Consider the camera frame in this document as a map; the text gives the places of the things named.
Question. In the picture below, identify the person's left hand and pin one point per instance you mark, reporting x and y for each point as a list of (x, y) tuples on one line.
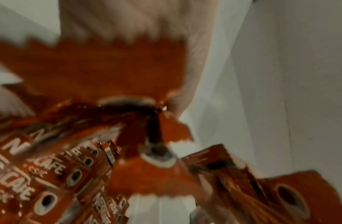
[(198, 32)]

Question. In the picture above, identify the person's right hand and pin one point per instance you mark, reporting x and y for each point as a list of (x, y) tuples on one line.
[(212, 207)]

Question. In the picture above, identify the white plastic tray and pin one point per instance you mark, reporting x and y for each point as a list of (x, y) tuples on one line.
[(160, 210)]

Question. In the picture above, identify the bunch of Nescafe sachets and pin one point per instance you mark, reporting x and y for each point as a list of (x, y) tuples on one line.
[(104, 72)]

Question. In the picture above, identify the pile of red Nescafe sachets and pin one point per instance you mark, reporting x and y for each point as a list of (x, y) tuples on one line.
[(35, 175)]

